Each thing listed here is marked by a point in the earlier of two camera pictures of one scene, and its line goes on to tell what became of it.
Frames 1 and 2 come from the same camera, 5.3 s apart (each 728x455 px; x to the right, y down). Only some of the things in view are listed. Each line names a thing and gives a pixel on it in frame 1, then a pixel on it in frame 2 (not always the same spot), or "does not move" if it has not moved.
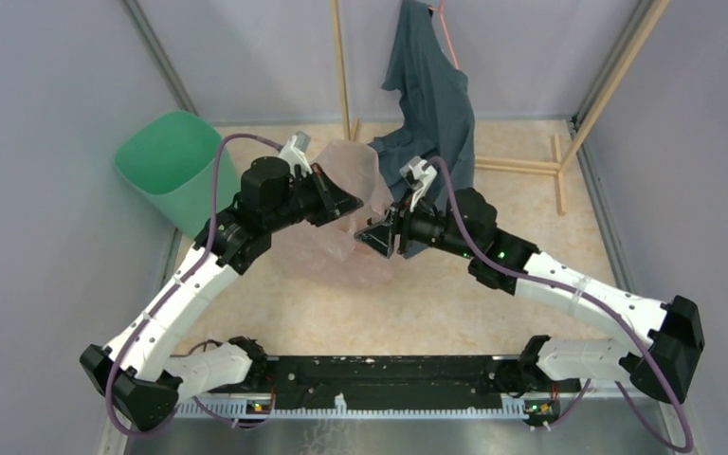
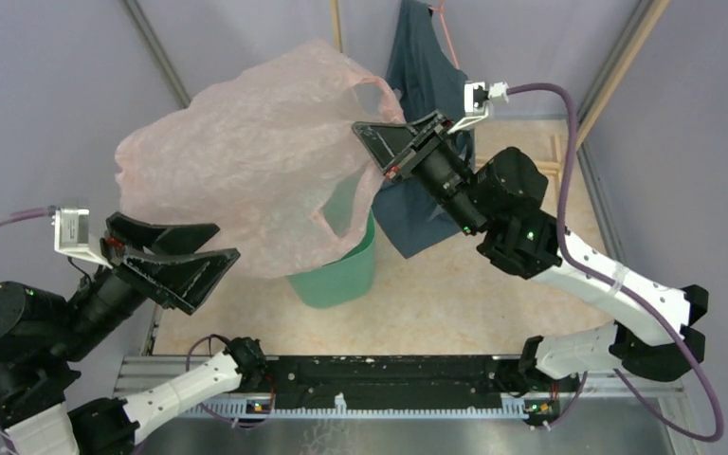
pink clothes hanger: [440, 9] does not move
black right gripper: [377, 236] -> [386, 143]
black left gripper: [334, 201] -> [181, 278]
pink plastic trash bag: [332, 252] -> [255, 155]
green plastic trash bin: [172, 159] -> [347, 280]
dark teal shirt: [435, 102] does not move
